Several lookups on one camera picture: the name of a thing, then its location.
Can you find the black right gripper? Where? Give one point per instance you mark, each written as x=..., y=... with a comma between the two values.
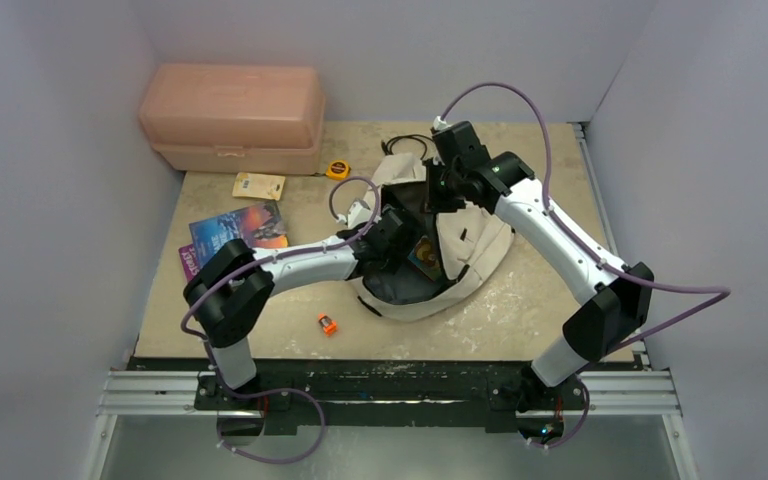
x=437, y=188

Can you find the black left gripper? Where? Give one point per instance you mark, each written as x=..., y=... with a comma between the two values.
x=396, y=261

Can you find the cartoon bear picture book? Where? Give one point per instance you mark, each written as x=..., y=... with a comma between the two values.
x=425, y=259

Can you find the beige canvas backpack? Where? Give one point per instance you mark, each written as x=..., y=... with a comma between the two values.
x=471, y=243

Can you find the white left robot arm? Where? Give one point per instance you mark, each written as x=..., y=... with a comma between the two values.
x=230, y=292

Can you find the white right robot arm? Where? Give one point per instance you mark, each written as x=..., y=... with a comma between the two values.
x=612, y=301

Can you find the yellow tape measure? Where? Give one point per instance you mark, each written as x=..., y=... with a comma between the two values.
x=338, y=170

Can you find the orange pencil sharpener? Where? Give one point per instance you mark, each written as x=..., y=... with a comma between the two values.
x=327, y=324

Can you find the blue Jane Eyre book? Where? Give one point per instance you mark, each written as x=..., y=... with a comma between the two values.
x=259, y=225

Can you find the tan paper card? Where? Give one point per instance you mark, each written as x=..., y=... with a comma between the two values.
x=258, y=186

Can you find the pink plastic storage box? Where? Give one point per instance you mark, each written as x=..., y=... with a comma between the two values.
x=235, y=118

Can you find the purple paperback book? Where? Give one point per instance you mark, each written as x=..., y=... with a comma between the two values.
x=189, y=261

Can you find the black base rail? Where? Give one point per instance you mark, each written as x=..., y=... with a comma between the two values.
x=495, y=396

